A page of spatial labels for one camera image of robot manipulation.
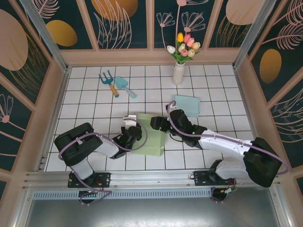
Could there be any light blue paper box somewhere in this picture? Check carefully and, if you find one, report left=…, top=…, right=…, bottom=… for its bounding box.
left=172, top=94, right=201, bottom=118

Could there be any light green paper box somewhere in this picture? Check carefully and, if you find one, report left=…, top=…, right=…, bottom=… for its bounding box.
left=130, top=113, right=166, bottom=157

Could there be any white ribbed vase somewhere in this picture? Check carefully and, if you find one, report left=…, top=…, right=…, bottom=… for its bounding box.
left=172, top=63, right=185, bottom=86

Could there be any light blue toy trowel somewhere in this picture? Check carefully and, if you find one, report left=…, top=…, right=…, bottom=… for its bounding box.
left=114, top=76, right=137, bottom=99

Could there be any blue toy garden fork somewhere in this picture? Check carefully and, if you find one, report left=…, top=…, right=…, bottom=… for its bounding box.
left=98, top=70, right=120, bottom=97

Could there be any artificial tulip bouquet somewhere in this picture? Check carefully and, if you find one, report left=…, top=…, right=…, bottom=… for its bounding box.
left=166, top=32, right=201, bottom=65

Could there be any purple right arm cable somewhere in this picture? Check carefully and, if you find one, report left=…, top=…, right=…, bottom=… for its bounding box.
left=165, top=100, right=291, bottom=177

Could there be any aluminium mounting rail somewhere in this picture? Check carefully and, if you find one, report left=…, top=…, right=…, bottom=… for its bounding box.
left=22, top=167, right=281, bottom=190

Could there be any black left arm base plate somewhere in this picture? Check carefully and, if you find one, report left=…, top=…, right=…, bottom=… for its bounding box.
left=68, top=172, right=111, bottom=189

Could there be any slotted grey cable duct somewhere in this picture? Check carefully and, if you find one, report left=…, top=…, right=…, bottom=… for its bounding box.
left=32, top=187, right=214, bottom=201

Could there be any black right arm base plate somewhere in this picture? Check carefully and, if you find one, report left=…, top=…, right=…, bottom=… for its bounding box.
left=193, top=170, right=237, bottom=186

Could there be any coloured connector wire bundle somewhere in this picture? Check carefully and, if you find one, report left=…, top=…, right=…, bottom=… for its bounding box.
left=221, top=181, right=238, bottom=197

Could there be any aluminium frame post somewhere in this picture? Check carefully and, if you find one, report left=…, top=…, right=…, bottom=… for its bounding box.
left=232, top=0, right=277, bottom=70
left=18, top=0, right=71, bottom=73

